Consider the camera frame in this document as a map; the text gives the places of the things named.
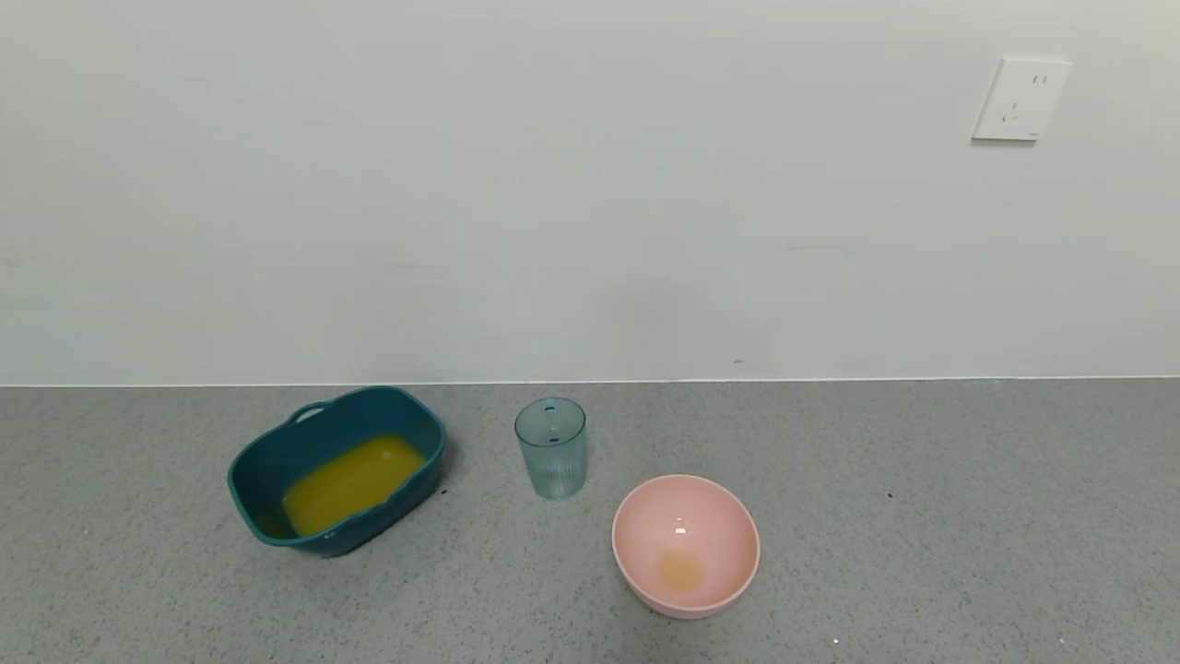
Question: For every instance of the ribbed clear glass cup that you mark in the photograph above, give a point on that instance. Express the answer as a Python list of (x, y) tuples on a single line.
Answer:
[(553, 466)]

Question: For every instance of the white wall socket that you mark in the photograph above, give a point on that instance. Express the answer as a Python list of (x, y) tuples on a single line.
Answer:
[(1021, 100)]

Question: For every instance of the teal plastic basin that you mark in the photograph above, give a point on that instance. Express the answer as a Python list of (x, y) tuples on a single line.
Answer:
[(350, 480)]

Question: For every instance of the pink bowl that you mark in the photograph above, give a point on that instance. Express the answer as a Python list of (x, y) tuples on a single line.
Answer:
[(687, 544)]

